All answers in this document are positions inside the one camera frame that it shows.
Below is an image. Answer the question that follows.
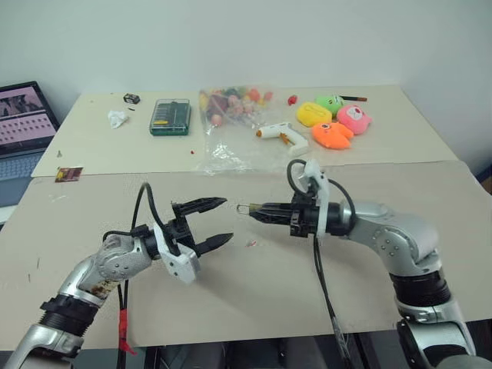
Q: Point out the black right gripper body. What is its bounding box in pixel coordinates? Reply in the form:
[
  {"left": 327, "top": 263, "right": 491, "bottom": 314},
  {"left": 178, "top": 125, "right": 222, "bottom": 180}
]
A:
[{"left": 289, "top": 179, "right": 322, "bottom": 238}]

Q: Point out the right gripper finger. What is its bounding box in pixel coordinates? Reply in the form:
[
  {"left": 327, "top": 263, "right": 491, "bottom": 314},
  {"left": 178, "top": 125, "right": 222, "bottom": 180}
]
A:
[
  {"left": 248, "top": 211, "right": 295, "bottom": 227},
  {"left": 262, "top": 202, "right": 295, "bottom": 215}
]

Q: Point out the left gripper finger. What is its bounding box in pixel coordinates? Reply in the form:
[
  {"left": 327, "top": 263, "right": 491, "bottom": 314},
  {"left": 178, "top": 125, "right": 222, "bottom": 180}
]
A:
[
  {"left": 182, "top": 196, "right": 228, "bottom": 218},
  {"left": 194, "top": 231, "right": 234, "bottom": 258}
]

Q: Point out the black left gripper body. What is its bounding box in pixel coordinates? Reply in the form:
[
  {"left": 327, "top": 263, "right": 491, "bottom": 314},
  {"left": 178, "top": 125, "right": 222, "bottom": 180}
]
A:
[{"left": 162, "top": 201, "right": 199, "bottom": 258}]

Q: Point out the white glue gun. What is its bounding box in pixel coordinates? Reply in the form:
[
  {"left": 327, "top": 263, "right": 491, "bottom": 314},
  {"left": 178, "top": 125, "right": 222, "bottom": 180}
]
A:
[{"left": 255, "top": 121, "right": 310, "bottom": 156}]

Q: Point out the orange plush toy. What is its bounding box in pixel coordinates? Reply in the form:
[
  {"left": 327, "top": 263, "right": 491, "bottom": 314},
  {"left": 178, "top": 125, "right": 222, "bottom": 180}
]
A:
[{"left": 311, "top": 121, "right": 355, "bottom": 151}]

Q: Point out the green screwdriver bit case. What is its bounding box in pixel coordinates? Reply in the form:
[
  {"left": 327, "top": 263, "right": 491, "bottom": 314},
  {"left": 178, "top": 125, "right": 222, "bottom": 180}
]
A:
[{"left": 148, "top": 98, "right": 192, "bottom": 137}]

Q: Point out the clear bag of toys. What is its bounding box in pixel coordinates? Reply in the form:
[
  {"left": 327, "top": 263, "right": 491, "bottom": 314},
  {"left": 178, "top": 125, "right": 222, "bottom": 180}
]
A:
[{"left": 197, "top": 85, "right": 278, "bottom": 177}]

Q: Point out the yellow plush toy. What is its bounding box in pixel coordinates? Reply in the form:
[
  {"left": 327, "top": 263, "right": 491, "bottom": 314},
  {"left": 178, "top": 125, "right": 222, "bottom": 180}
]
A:
[{"left": 295, "top": 101, "right": 334, "bottom": 128}]

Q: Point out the pink plush toy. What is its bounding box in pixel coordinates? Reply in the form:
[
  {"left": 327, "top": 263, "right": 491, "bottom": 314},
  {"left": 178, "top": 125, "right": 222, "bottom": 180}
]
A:
[{"left": 337, "top": 104, "right": 374, "bottom": 136}]

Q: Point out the green plush toy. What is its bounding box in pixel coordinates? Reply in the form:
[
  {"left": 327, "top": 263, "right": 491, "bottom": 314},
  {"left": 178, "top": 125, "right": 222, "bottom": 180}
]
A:
[{"left": 314, "top": 94, "right": 347, "bottom": 116}]

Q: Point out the crumpled white tissue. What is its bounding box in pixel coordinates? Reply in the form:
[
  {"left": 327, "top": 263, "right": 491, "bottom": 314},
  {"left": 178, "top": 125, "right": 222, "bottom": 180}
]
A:
[{"left": 107, "top": 109, "right": 130, "bottom": 130}]

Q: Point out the small red gold packet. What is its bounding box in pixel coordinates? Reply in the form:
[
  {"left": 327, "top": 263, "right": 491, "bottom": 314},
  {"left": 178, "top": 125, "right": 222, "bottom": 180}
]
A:
[{"left": 55, "top": 166, "right": 85, "bottom": 183}]

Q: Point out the open laptop computer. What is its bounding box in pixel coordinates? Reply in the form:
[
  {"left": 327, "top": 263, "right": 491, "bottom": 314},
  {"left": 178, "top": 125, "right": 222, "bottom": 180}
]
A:
[{"left": 0, "top": 80, "right": 62, "bottom": 224}]

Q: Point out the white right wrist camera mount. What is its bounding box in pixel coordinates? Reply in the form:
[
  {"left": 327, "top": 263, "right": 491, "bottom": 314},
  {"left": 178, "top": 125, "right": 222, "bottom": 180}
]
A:
[{"left": 302, "top": 158, "right": 331, "bottom": 236}]

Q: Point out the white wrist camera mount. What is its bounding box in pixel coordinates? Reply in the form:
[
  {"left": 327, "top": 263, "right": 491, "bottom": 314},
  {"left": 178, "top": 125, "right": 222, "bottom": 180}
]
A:
[
  {"left": 302, "top": 158, "right": 331, "bottom": 236},
  {"left": 152, "top": 221, "right": 201, "bottom": 285}
]

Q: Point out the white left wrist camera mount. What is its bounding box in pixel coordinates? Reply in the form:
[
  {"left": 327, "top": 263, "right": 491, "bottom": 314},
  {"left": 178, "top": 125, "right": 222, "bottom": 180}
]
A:
[{"left": 152, "top": 221, "right": 201, "bottom": 285}]

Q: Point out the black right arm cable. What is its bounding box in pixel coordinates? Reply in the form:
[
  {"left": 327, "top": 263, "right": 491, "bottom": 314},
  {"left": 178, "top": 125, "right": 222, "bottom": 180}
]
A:
[{"left": 286, "top": 158, "right": 357, "bottom": 369}]

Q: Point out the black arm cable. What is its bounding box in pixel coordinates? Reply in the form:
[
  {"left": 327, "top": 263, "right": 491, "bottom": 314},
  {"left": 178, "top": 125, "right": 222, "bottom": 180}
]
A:
[
  {"left": 286, "top": 158, "right": 357, "bottom": 369},
  {"left": 101, "top": 182, "right": 172, "bottom": 369}
]

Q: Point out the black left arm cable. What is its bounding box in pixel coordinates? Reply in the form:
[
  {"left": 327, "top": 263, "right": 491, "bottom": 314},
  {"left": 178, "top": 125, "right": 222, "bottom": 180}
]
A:
[{"left": 101, "top": 182, "right": 172, "bottom": 369}]

